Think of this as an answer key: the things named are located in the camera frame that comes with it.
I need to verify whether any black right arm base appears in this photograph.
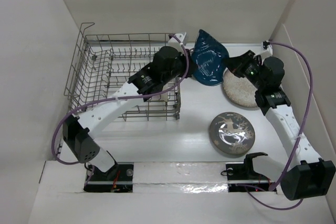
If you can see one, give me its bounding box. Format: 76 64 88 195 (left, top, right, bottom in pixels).
221 152 271 193

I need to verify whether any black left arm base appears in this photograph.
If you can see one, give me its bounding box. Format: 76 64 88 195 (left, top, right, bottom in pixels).
83 163 134 193

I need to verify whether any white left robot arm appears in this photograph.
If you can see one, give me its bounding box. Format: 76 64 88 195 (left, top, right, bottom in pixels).
62 46 196 180

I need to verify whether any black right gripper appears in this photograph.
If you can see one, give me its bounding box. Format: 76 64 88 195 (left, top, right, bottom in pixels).
221 50 265 90

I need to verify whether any blue leaf-shaped dish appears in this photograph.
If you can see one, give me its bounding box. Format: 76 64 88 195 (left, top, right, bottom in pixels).
191 29 229 86

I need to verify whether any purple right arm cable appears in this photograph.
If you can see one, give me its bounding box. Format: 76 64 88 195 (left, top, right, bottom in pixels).
248 40 314 210

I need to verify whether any grey plate with gold tree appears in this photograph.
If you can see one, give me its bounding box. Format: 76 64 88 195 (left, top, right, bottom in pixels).
208 112 256 156

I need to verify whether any grey wire dish rack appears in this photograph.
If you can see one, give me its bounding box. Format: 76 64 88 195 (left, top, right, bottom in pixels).
64 23 181 121

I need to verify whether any cream divided plate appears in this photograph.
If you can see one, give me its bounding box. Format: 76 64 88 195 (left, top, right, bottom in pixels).
155 84 168 102

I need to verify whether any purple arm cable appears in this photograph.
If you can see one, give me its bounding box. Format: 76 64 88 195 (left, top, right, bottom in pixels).
50 34 191 166
248 40 314 210

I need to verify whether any speckled beige round plate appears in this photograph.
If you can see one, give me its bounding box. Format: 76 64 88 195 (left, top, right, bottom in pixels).
223 70 257 109

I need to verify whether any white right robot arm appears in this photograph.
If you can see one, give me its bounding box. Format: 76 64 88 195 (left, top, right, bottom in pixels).
223 50 335 200

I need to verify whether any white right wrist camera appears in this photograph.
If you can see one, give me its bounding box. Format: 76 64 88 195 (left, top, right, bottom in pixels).
260 40 273 58

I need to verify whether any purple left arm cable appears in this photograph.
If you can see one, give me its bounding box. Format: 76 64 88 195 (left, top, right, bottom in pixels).
50 34 191 166

